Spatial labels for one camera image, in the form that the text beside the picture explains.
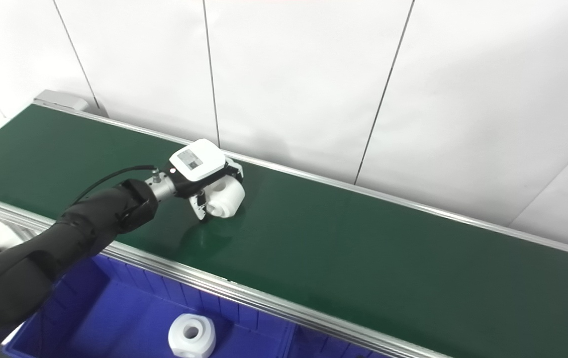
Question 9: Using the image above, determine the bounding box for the white cylindrical plastic part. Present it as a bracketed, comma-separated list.
[168, 313, 216, 358]
[203, 175, 246, 218]

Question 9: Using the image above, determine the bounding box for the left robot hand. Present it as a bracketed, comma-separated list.
[167, 139, 245, 223]

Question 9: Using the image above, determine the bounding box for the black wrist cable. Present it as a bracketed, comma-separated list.
[68, 165, 158, 207]

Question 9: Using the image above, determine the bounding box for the green conveyor belt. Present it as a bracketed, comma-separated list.
[0, 89, 568, 358]
[0, 103, 568, 358]

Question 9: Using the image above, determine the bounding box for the blue plastic bin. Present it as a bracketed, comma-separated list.
[5, 254, 295, 358]
[288, 323, 394, 358]

